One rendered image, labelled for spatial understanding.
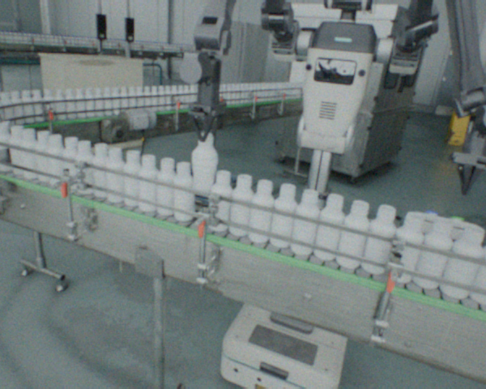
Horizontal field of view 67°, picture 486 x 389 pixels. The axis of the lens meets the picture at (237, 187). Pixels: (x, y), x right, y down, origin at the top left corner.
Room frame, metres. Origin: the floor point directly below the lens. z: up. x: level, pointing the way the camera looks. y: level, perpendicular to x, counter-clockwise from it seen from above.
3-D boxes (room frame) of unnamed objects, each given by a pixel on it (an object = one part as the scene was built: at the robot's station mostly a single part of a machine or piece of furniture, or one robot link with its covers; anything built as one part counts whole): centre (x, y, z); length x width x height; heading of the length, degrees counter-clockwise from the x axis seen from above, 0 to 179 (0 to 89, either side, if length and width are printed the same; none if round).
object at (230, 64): (7.27, 0.63, 0.96); 0.82 x 0.50 x 1.91; 141
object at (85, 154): (1.09, 0.48, 1.08); 0.06 x 0.06 x 0.17
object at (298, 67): (4.84, -0.62, 1.22); 0.23 x 0.04 x 0.32; 51
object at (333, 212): (0.82, -0.24, 1.08); 0.06 x 0.06 x 0.17
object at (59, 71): (4.92, 2.00, 0.59); 1.10 x 0.62 x 1.18; 141
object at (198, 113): (0.94, 0.10, 1.29); 0.07 x 0.07 x 0.09; 69
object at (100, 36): (6.63, 2.55, 1.55); 0.17 x 0.15 x 0.42; 141
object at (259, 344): (1.47, -0.34, 0.24); 0.68 x 0.53 x 0.41; 159
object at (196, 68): (0.91, 0.11, 1.45); 0.12 x 0.09 x 0.12; 160
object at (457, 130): (7.41, -4.32, 0.55); 0.40 x 0.40 x 1.10; 69
